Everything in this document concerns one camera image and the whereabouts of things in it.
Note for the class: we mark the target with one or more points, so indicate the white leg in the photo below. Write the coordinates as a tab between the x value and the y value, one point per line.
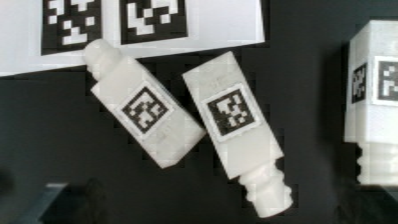
238	129
141	104
372	101

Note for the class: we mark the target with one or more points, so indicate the white marker tag sheet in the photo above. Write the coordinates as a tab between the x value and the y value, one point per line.
149	27

